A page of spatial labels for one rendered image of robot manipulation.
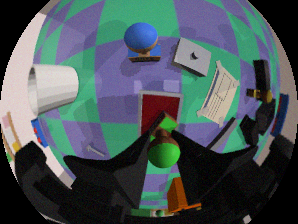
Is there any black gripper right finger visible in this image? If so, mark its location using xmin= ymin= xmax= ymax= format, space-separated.
xmin=172 ymin=129 xmax=259 ymax=206

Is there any cream paper card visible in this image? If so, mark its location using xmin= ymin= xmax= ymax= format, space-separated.
xmin=197 ymin=60 xmax=239 ymax=128

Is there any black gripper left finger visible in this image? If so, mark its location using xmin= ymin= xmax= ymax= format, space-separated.
xmin=63 ymin=132 xmax=150 ymax=209

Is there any yellow rubber stamp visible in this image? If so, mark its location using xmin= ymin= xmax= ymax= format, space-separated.
xmin=246 ymin=88 xmax=273 ymax=103

